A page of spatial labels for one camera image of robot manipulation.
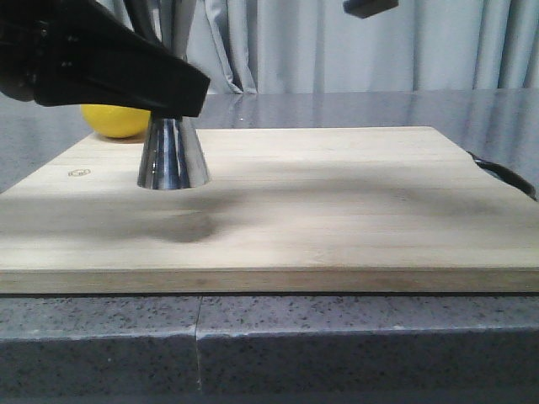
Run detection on black board handle strap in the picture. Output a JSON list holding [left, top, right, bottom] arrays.
[[466, 150, 538, 200]]

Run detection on light wooden cutting board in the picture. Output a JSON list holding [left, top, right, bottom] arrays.
[[1, 127, 538, 294]]

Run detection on silver double-cone steel jigger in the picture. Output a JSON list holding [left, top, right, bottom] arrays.
[[125, 0, 211, 191]]

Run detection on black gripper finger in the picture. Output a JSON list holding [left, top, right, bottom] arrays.
[[343, 0, 399, 19]]

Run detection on grey curtain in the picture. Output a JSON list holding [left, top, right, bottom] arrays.
[[187, 1, 538, 94]]

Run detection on yellow lemon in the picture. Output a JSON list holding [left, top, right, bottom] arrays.
[[80, 104, 151, 139]]

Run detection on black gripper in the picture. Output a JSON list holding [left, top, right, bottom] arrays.
[[1, 1, 210, 117]]

